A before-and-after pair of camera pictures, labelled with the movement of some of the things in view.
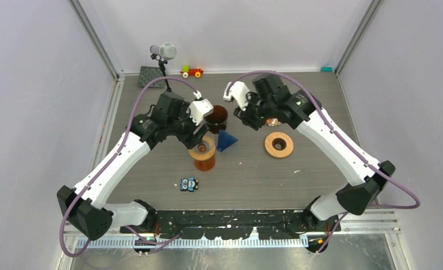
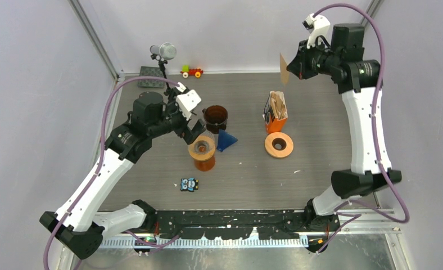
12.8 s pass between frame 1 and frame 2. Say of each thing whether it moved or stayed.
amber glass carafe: stayed
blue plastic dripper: stayed
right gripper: moved
